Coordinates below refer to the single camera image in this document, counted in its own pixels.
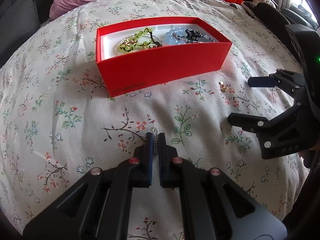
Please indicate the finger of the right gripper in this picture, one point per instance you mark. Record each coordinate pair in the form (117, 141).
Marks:
(292, 83)
(252, 123)

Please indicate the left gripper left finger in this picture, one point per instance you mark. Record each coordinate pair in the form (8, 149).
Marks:
(109, 193)

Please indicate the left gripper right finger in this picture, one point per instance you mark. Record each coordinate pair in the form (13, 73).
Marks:
(176, 172)

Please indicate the gold flower charm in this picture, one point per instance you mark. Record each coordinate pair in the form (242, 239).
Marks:
(130, 41)

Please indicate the red jewelry box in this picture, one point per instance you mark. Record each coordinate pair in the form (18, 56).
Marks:
(124, 73)

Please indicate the small gold earring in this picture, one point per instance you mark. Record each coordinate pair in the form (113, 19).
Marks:
(223, 87)

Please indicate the dark brown blanket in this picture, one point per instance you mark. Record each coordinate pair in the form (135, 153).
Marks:
(270, 17)

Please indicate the floral bed sheet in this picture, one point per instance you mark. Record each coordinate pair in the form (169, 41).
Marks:
(58, 121)

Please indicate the dark grey pillow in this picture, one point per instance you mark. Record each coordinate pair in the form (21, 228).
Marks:
(18, 23)

